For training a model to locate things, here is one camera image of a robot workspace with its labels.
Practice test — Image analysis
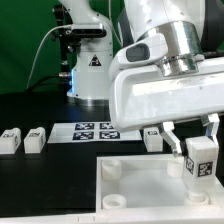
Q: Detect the white cable left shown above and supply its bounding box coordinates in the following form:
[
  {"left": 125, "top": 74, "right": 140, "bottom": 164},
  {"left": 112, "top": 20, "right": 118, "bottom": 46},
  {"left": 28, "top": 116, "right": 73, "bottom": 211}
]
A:
[{"left": 25, "top": 24, "right": 73, "bottom": 90}]

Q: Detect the white sheet with markers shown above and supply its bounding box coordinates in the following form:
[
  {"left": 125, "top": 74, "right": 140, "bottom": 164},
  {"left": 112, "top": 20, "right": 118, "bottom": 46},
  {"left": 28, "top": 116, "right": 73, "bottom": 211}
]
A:
[{"left": 48, "top": 122, "right": 141, "bottom": 143}]

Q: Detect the white cable right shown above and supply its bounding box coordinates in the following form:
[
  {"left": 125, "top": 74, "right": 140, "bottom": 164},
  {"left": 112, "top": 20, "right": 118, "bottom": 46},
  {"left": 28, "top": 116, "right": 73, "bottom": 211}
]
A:
[{"left": 107, "top": 0, "right": 125, "bottom": 48}]

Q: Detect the white cable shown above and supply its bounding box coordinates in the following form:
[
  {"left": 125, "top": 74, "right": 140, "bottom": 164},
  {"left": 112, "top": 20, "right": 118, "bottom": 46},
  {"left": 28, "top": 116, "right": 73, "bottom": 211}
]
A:
[
  {"left": 25, "top": 24, "right": 73, "bottom": 90},
  {"left": 107, "top": 0, "right": 125, "bottom": 48}
]

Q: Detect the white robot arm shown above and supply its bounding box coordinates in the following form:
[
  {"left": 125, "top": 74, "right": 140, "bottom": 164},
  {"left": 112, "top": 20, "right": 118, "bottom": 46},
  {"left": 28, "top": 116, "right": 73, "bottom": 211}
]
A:
[{"left": 60, "top": 0, "right": 224, "bottom": 156}]

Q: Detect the white square tabletop part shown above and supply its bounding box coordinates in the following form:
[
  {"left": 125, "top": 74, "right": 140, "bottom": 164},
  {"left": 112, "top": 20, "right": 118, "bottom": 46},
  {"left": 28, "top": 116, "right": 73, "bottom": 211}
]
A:
[{"left": 96, "top": 154, "right": 224, "bottom": 224}]

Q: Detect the black cable at base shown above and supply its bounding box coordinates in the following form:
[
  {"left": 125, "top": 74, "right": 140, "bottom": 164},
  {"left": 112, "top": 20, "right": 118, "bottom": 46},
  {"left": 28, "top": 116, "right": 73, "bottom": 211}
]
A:
[{"left": 25, "top": 73, "right": 72, "bottom": 94}]

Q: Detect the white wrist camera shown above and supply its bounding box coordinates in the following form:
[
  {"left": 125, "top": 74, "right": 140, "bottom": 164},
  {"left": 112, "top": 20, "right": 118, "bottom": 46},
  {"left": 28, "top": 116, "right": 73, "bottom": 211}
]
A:
[{"left": 109, "top": 33, "right": 168, "bottom": 80}]

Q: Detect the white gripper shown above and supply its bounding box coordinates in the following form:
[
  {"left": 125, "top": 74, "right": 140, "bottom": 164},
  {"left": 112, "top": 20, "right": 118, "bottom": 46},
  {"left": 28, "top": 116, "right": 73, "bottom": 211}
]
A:
[{"left": 109, "top": 57, "right": 224, "bottom": 157}]

